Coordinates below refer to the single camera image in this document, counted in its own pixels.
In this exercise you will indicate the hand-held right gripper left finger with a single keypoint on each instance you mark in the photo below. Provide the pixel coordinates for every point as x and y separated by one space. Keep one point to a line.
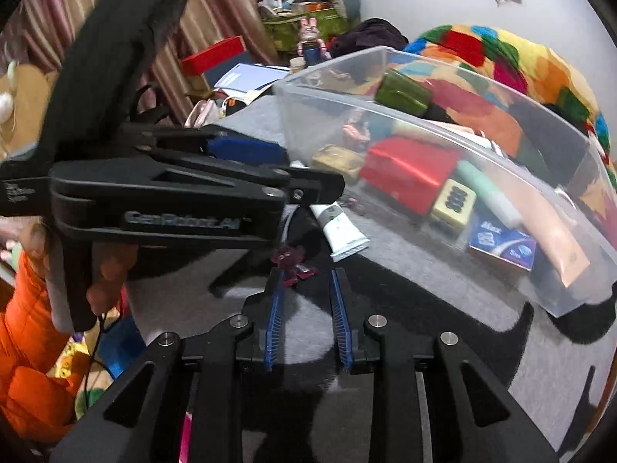
272 333

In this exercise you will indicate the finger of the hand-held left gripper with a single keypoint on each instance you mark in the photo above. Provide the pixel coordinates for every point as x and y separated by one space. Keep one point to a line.
318 188
241 149

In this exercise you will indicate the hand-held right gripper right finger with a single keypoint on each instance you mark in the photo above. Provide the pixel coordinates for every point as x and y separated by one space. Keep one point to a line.
344 333

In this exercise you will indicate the brown packet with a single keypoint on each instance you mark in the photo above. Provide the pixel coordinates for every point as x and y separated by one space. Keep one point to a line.
337 161

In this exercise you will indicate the white printed tube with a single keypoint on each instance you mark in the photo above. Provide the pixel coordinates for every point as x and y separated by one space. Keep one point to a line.
340 234

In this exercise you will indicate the clear plastic box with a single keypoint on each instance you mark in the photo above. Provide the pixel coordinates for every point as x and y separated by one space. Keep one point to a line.
337 120

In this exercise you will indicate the purple candy wrapper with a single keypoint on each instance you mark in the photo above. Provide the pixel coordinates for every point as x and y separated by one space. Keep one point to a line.
288 256

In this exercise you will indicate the red packet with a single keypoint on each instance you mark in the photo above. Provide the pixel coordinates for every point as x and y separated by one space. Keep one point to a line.
409 173

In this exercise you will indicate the cream dotted block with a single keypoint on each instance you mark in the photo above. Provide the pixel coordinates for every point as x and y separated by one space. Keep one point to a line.
453 205

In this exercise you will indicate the light green tube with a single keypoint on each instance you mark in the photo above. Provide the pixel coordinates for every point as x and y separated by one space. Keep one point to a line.
487 190

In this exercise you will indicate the blue packet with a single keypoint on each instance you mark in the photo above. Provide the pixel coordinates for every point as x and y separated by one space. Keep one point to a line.
501 243

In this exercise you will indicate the peach tube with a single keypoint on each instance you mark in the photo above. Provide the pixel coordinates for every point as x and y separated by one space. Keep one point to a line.
554 241

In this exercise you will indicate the person's left forearm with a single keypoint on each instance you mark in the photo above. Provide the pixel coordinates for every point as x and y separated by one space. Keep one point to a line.
29 347

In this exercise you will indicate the person's left hand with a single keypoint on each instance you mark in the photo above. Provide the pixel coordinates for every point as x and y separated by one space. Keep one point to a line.
111 275

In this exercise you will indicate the pink bag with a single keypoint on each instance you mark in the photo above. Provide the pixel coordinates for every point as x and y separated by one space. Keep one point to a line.
205 113

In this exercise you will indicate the white blue notebook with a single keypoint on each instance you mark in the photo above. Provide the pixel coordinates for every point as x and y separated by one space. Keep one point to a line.
250 77

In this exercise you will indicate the red box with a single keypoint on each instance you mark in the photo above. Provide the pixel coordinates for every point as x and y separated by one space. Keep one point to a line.
214 55

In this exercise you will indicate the grey black patterned blanket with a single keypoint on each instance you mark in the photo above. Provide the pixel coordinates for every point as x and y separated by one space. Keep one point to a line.
458 347

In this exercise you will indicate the green bottle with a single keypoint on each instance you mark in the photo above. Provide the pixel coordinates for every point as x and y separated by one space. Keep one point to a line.
402 92

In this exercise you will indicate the green bag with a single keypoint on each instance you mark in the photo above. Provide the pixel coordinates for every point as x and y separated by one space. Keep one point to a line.
289 29

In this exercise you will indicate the pink bunny toy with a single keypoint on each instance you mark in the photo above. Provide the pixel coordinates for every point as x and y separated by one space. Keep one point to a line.
311 38

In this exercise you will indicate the striped curtain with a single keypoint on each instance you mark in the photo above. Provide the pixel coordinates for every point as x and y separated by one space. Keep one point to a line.
217 5

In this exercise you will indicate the blue cloth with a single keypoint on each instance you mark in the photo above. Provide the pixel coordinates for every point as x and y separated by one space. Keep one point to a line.
125 347

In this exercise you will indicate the dark purple cloth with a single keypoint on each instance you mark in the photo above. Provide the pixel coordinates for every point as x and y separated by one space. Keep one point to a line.
371 36

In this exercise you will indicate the colourful patchwork blanket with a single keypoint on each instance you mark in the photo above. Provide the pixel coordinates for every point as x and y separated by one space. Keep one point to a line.
530 58

